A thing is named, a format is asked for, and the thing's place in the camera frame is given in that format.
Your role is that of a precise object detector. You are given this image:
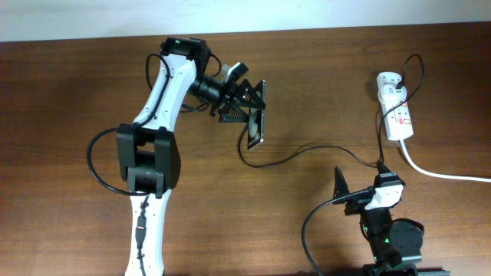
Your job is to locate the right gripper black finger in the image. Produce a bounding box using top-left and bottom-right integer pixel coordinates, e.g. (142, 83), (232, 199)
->
(376, 160), (391, 175)
(333, 166), (350, 205)

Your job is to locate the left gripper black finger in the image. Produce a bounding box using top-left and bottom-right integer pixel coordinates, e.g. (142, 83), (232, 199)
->
(234, 79), (265, 109)
(219, 105), (249, 123)

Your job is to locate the black usb charging cable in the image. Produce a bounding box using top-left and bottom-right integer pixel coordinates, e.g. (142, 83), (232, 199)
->
(237, 53), (426, 169)

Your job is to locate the black smartphone with white circles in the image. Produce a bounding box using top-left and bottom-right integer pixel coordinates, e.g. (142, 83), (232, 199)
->
(247, 80), (266, 150)

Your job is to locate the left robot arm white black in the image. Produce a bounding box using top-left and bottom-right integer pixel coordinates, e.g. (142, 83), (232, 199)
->
(117, 37), (266, 275)

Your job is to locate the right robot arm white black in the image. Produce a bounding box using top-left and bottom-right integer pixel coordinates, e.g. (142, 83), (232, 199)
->
(333, 163), (424, 275)

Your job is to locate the white power strip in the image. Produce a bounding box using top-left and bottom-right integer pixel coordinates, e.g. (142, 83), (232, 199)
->
(377, 72), (414, 141)

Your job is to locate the white power strip cord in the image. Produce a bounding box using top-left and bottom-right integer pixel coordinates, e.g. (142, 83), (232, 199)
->
(397, 139), (491, 183)

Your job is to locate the white usb wall charger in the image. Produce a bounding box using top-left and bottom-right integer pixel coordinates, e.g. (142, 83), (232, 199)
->
(377, 84), (407, 104)

